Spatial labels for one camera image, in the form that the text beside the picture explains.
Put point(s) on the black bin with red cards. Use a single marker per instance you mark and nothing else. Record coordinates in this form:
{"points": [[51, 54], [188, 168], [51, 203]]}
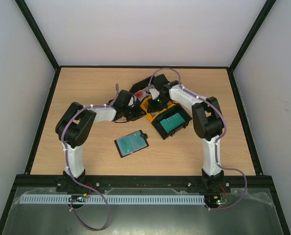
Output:
{"points": [[143, 84]]}

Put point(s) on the teal credit card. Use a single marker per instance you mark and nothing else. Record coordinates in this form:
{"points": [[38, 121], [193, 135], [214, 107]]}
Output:
{"points": [[138, 140], [125, 145]]}

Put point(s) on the white slotted cable duct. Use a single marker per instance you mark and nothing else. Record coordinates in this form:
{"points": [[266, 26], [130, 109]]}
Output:
{"points": [[114, 199]]}

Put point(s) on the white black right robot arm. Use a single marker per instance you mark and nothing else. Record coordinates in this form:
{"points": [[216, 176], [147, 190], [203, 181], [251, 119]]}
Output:
{"points": [[208, 122]]}

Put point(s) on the red white card stack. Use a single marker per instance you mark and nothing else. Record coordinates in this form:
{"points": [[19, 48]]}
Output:
{"points": [[141, 94]]}

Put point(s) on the teal card stack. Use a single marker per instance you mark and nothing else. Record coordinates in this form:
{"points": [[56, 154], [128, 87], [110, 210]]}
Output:
{"points": [[172, 122]]}

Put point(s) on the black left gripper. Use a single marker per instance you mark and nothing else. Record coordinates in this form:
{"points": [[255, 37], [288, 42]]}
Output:
{"points": [[138, 114]]}

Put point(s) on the black aluminium frame rail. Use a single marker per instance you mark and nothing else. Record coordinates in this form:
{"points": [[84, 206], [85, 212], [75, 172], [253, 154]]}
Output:
{"points": [[191, 184]]}

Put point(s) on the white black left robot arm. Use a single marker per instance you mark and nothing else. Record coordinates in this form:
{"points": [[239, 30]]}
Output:
{"points": [[75, 125]]}

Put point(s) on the yellow plastic bin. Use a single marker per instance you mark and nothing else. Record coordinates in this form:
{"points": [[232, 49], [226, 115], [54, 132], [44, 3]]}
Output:
{"points": [[155, 107]]}

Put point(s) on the black leather card holder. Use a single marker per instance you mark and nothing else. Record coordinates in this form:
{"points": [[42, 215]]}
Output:
{"points": [[115, 141]]}

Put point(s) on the black bin with teal cards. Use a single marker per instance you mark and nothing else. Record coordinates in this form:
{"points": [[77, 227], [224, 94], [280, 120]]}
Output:
{"points": [[176, 109]]}

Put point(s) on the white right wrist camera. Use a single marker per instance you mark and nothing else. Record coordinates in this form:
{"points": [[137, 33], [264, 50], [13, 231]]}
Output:
{"points": [[154, 93]]}

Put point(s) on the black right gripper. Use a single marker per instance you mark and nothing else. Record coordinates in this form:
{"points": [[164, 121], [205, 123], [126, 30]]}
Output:
{"points": [[154, 105]]}

